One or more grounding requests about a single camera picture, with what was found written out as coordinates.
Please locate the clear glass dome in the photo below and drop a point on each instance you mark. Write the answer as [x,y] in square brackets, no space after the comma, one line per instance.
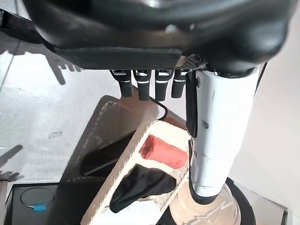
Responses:
[211,213]

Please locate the black cloth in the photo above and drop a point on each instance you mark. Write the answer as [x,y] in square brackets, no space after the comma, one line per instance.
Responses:
[145,182]

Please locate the red rolled cloth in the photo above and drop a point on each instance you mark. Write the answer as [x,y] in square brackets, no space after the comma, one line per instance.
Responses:
[164,152]

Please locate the beige fabric laundry basket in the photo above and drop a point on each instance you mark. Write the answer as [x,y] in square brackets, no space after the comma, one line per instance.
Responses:
[110,122]

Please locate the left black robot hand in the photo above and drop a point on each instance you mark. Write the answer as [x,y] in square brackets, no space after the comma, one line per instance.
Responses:
[145,30]

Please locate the black washing machine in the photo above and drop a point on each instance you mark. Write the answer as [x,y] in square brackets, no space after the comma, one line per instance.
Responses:
[68,206]

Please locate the blue tape piece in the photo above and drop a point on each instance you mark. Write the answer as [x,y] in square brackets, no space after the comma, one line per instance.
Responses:
[39,205]

